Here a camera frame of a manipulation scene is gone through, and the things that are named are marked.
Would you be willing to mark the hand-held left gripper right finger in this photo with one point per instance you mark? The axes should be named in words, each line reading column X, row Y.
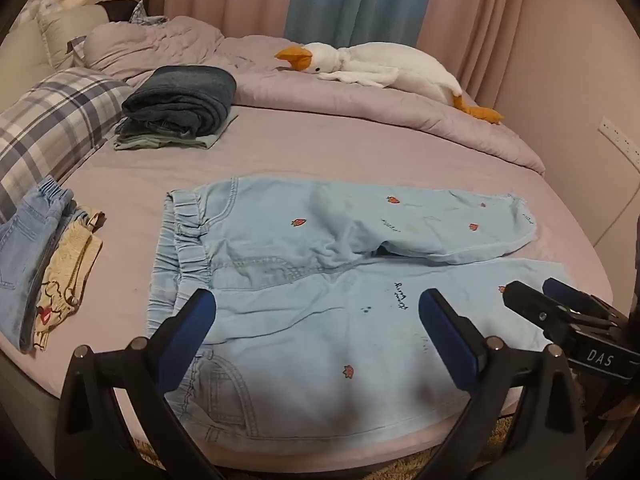
column 445, row 341

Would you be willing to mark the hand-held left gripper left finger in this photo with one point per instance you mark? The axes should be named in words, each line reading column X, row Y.
column 192, row 335

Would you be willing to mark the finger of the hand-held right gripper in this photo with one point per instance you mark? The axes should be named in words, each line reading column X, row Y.
column 570, row 292
column 532, row 306

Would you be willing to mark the light blue strawberry print pants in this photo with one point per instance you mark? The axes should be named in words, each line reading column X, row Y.
column 310, row 320

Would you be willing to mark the beige printed garment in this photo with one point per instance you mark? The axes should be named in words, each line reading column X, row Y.
column 66, row 270

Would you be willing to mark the light blue elastic waist jeans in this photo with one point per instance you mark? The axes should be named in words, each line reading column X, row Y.
column 25, row 250

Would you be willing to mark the folded green garment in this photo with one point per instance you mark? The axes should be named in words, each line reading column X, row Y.
column 211, row 139

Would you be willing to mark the folded dark blue jeans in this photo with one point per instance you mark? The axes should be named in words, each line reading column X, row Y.
column 185, row 95

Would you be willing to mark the plaid pillow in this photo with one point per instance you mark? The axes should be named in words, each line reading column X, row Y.
column 55, row 120

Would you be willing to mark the white goose plush toy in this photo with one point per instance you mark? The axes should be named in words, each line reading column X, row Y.
column 400, row 67

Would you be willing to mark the lilac quilted duvet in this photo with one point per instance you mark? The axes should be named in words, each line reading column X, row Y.
column 280, row 72

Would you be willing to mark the blue plaid shirt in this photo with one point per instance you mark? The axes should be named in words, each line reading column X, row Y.
column 147, row 15

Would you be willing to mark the cream padded headboard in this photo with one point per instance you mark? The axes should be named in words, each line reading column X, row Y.
column 22, row 60

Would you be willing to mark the cream pillow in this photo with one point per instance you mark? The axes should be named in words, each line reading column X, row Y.
column 65, row 35

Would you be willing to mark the dark brown cloth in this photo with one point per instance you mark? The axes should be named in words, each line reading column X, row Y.
column 116, row 10

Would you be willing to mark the blue curtain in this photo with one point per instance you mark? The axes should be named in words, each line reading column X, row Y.
column 350, row 0

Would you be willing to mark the white wall socket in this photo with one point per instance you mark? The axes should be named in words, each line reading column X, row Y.
column 620, row 141

